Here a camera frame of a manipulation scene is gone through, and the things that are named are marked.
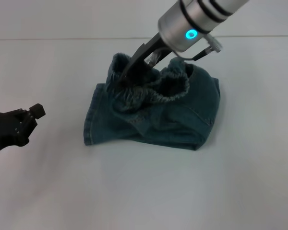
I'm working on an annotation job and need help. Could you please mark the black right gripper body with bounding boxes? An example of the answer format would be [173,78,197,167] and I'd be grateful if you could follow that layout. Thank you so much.
[131,33,173,72]

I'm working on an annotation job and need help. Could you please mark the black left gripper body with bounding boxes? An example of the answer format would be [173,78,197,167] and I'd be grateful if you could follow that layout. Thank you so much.
[0,109,38,158]

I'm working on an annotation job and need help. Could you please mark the blue denim shorts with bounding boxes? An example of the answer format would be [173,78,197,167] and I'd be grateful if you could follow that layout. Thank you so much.
[83,52,220,151]

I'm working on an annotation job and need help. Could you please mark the silver right wrist cable connector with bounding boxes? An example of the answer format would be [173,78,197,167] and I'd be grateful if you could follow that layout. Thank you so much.
[175,35,223,63]

